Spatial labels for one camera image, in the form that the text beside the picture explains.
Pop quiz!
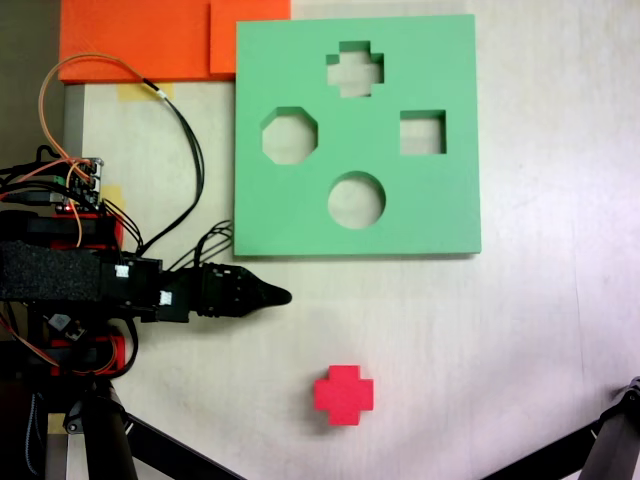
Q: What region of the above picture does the braided grey cable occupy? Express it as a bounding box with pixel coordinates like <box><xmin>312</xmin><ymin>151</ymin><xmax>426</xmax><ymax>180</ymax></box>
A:
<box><xmin>24</xmin><ymin>392</ymin><xmax>42</xmax><ymax>476</ymax></box>

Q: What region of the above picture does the yellow masking tape piece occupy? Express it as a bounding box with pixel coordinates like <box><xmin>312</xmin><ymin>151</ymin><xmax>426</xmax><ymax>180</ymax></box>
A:
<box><xmin>102</xmin><ymin>184</ymin><xmax>126</xmax><ymax>212</ymax></box>
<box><xmin>117</xmin><ymin>82</ymin><xmax>176</xmax><ymax>103</ymax></box>

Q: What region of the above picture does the black circuit board with chips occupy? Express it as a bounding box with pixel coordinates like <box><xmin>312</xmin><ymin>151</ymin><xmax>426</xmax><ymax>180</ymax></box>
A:
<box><xmin>47</xmin><ymin>312</ymin><xmax>85</xmax><ymax>342</ymax></box>

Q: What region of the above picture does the green shape sorter board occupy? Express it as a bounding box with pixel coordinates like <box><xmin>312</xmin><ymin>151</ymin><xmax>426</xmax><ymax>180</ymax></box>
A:
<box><xmin>232</xmin><ymin>13</ymin><xmax>483</xmax><ymax>260</ymax></box>

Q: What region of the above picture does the red cross columnar block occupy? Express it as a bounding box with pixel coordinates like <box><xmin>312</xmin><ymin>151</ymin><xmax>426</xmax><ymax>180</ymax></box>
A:
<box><xmin>313</xmin><ymin>364</ymin><xmax>375</xmax><ymax>427</ymax></box>

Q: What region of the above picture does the black forearm motor cable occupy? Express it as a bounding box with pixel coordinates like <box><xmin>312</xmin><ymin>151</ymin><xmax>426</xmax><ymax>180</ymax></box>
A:
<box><xmin>192</xmin><ymin>219</ymin><xmax>235</xmax><ymax>274</ymax></box>

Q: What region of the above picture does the black USB cable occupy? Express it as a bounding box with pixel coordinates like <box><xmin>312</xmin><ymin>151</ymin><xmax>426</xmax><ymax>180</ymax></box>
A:
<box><xmin>0</xmin><ymin>189</ymin><xmax>55</xmax><ymax>206</ymax></box>

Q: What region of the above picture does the long orange wire loop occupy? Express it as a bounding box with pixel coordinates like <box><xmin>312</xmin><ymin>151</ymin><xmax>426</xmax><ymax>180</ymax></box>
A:
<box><xmin>38</xmin><ymin>52</ymin><xmax>147</xmax><ymax>176</ymax></box>

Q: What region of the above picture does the black table clamp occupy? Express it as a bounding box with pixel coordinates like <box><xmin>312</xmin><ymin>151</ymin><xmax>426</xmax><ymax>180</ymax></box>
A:
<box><xmin>0</xmin><ymin>209</ymin><xmax>101</xmax><ymax>249</ymax></box>
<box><xmin>0</xmin><ymin>344</ymin><xmax>101</xmax><ymax>379</ymax></box>

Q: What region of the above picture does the circuit board with green terminal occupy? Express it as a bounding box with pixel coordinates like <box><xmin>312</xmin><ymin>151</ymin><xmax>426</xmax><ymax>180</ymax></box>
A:
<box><xmin>52</xmin><ymin>157</ymin><xmax>107</xmax><ymax>214</ymax></box>

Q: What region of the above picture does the black power cable bundle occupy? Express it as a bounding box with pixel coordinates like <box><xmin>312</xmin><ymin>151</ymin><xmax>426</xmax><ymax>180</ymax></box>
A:
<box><xmin>0</xmin><ymin>144</ymin><xmax>71</xmax><ymax>184</ymax></box>

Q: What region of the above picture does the large flat orange block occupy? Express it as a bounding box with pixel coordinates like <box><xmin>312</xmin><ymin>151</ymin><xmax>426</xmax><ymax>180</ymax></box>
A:
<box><xmin>58</xmin><ymin>0</ymin><xmax>212</xmax><ymax>84</ymax></box>

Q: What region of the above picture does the black tripod leg with hub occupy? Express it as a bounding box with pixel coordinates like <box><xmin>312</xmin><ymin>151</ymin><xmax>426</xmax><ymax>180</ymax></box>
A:
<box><xmin>44</xmin><ymin>379</ymin><xmax>246</xmax><ymax>480</ymax></box>

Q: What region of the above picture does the black cable with white label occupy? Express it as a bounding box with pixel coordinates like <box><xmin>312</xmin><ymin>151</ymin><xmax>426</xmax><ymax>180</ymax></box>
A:
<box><xmin>141</xmin><ymin>77</ymin><xmax>205</xmax><ymax>254</ymax></box>

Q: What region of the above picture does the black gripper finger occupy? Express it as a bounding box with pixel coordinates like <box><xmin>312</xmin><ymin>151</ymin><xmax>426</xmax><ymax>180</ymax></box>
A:
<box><xmin>203</xmin><ymin>263</ymin><xmax>267</xmax><ymax>293</ymax></box>
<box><xmin>201</xmin><ymin>282</ymin><xmax>294</xmax><ymax>320</ymax></box>

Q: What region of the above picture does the thin orange wire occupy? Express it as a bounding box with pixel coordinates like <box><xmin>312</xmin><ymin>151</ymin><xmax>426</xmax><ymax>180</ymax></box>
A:
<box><xmin>0</xmin><ymin>169</ymin><xmax>85</xmax><ymax>249</ymax></box>

